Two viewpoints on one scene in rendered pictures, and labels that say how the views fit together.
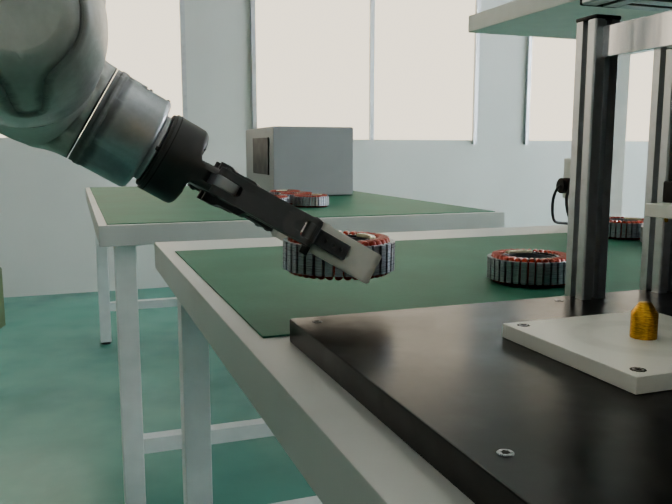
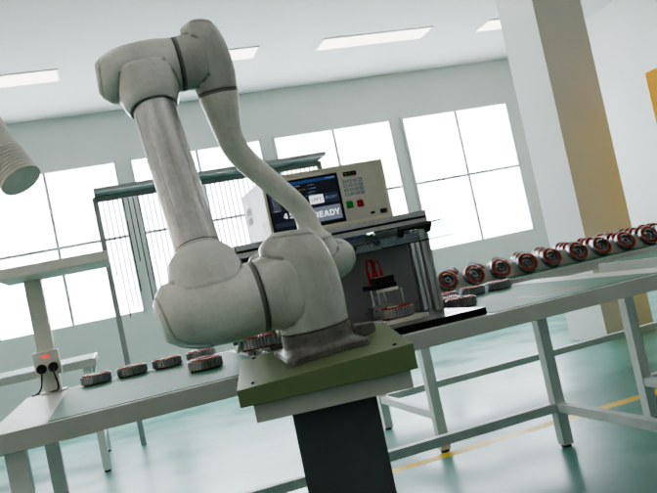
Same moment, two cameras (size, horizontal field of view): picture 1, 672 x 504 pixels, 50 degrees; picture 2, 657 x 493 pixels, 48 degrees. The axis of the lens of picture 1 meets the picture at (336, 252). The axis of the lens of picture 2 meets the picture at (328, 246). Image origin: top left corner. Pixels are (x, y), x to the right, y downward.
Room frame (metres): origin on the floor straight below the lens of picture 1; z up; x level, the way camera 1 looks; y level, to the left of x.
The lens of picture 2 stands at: (0.34, 2.11, 0.96)
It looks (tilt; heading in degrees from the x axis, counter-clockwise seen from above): 2 degrees up; 273
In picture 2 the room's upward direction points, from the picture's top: 12 degrees counter-clockwise
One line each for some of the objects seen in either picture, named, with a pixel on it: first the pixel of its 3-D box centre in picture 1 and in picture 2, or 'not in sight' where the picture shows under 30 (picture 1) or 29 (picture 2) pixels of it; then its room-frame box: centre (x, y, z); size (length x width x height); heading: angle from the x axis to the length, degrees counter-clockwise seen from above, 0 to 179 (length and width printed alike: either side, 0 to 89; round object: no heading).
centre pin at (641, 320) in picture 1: (644, 319); not in sight; (0.53, -0.23, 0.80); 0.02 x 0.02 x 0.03
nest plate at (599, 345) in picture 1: (642, 344); not in sight; (0.53, -0.23, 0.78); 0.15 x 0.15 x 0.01; 20
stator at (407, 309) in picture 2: not in sight; (397, 311); (0.30, -0.32, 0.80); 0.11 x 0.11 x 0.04
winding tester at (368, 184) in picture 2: not in sight; (313, 205); (0.51, -0.58, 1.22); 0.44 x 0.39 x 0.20; 20
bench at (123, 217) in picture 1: (244, 293); not in sight; (2.71, 0.35, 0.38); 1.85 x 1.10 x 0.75; 20
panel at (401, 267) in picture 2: not in sight; (332, 287); (0.50, -0.51, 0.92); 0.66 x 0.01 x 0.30; 20
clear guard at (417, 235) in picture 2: not in sight; (397, 238); (0.25, -0.34, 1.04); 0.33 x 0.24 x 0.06; 110
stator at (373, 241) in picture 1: (338, 253); (257, 341); (0.71, 0.00, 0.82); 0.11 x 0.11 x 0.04
